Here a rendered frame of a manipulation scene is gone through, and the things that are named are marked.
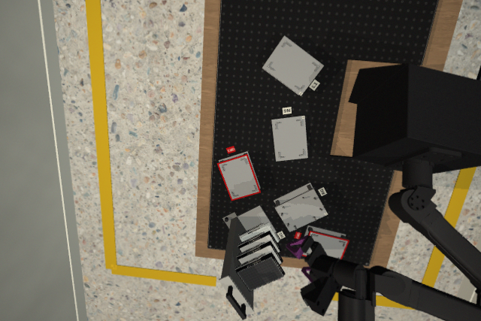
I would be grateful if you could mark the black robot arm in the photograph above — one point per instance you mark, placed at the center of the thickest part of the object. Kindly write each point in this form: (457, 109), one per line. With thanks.
(410, 205)

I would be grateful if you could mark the white microplate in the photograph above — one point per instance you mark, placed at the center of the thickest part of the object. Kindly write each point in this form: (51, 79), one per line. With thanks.
(263, 228)

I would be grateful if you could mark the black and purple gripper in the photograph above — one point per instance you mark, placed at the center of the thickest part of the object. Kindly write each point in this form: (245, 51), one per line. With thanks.
(307, 242)

